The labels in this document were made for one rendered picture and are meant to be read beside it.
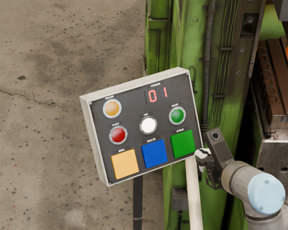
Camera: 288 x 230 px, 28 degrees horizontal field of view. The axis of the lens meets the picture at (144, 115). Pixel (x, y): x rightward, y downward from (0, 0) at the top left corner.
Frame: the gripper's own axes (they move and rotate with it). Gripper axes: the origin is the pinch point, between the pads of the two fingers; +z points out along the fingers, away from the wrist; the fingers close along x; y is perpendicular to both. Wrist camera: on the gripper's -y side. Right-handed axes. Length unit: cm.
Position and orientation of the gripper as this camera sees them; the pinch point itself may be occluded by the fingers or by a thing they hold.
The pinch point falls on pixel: (198, 150)
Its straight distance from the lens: 171.9
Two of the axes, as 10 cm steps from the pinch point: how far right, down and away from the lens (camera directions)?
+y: 2.0, 9.4, 2.9
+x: 9.0, -2.9, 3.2
